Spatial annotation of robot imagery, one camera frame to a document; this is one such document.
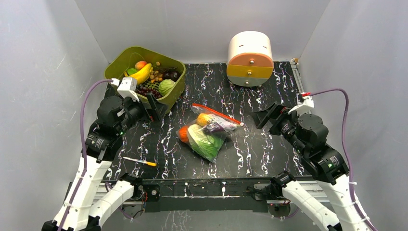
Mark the yellow toy banana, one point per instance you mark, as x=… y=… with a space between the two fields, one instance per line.
x=142 y=75

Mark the dark purple toy grapes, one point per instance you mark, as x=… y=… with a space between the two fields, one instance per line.
x=142 y=90

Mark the light green toy cabbage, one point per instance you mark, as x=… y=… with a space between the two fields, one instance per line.
x=165 y=86

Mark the round white mini drawer cabinet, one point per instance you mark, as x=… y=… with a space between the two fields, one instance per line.
x=250 y=62

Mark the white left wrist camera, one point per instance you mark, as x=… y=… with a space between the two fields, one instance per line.
x=126 y=87

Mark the yellow toy lemon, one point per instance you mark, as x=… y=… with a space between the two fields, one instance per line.
x=203 y=119

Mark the orange toy pumpkin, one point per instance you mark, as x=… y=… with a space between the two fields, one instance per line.
x=182 y=133

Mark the purple toy eggplant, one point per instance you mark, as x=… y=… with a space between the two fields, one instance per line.
x=218 y=125

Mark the aluminium frame rail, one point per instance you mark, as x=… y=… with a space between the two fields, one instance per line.
x=247 y=153

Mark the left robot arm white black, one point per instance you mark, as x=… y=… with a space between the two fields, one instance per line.
x=115 y=116

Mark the green toy lettuce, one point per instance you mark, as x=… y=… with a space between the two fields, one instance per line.
x=206 y=145

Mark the clear zip bag orange zipper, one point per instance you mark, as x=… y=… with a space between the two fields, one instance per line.
x=207 y=133

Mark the dark brown toy fruit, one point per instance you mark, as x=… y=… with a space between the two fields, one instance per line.
x=158 y=73

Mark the green toy lime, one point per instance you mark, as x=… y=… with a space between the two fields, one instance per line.
x=131 y=71

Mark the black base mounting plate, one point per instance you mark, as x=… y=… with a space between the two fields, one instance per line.
x=218 y=194

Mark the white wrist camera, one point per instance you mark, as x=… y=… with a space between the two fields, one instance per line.
x=126 y=87
x=305 y=104

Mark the olive green plastic bin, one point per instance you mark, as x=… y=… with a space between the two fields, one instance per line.
x=161 y=63

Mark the white pen yellow cap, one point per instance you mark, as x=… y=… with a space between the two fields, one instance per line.
x=140 y=161

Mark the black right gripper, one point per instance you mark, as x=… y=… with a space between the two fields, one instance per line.
x=272 y=118

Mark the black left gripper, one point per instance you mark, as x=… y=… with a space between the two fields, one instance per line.
x=158 y=109

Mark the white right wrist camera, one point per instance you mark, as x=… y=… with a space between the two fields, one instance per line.
x=305 y=104

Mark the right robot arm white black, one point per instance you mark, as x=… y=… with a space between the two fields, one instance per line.
x=308 y=136

